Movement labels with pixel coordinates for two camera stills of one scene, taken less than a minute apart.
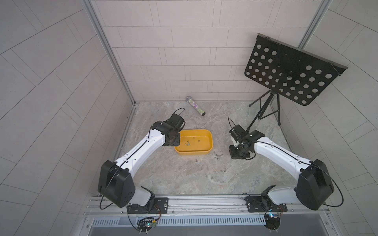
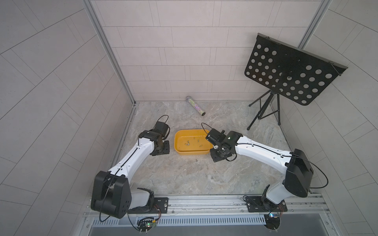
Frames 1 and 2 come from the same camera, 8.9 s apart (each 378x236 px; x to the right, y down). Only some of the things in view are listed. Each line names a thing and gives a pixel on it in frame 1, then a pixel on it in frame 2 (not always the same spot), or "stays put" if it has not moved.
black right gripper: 233,156 to 214,158
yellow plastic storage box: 195,142 stays put
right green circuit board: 271,221 stays put
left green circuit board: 144,224 stays put
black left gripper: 177,141 to 166,150
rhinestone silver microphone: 189,99 stays put
